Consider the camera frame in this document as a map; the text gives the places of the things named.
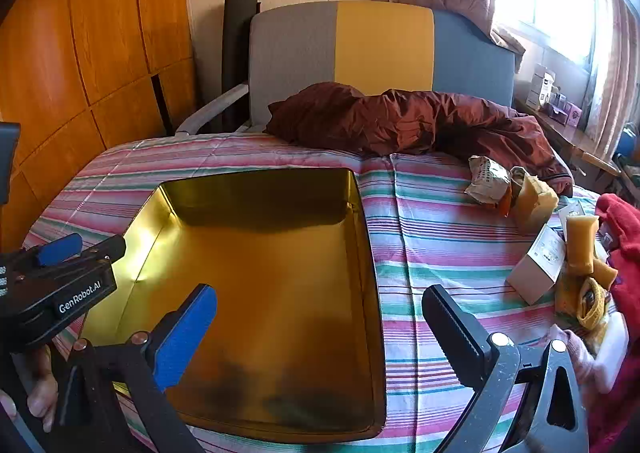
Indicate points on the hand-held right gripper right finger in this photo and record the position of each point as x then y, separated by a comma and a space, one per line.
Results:
460, 338

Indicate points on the red cloth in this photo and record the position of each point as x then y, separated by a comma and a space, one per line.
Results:
625, 233

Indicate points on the maroon jacket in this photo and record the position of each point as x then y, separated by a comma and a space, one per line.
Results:
400, 123

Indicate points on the striped bed sheet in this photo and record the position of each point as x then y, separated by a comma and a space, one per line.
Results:
440, 243

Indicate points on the black rolled mat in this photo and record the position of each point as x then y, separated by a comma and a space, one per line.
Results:
237, 43

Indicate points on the grey orange snack packet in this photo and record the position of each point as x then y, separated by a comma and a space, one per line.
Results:
487, 178

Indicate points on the long yellow sponge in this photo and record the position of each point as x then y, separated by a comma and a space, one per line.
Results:
580, 243

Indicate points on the yellow bread packet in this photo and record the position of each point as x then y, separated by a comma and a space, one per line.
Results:
567, 298

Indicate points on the white foam block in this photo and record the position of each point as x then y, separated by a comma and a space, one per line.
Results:
614, 353

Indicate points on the wooden desk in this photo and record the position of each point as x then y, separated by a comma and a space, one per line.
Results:
575, 140

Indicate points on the white carton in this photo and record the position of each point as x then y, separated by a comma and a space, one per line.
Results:
541, 85

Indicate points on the large yellow sponge block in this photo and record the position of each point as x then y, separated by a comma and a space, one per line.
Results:
532, 205

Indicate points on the wooden wardrobe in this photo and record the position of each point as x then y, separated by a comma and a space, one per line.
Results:
100, 33

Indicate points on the small purple box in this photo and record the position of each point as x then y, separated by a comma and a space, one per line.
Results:
571, 113

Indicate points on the white cardboard box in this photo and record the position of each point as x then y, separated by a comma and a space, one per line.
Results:
535, 268
575, 210

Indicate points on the grey yellow blue chair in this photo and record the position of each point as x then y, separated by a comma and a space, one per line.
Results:
385, 48

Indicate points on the person's left hand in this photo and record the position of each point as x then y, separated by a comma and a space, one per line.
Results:
42, 398

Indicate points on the pink cloth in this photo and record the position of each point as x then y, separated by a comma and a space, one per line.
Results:
575, 353

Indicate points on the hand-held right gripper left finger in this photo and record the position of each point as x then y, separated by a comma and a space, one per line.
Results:
185, 333

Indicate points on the grey bed rail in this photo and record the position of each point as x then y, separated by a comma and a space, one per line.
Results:
215, 108

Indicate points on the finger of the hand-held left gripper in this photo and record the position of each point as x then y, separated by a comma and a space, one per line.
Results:
107, 249
57, 249

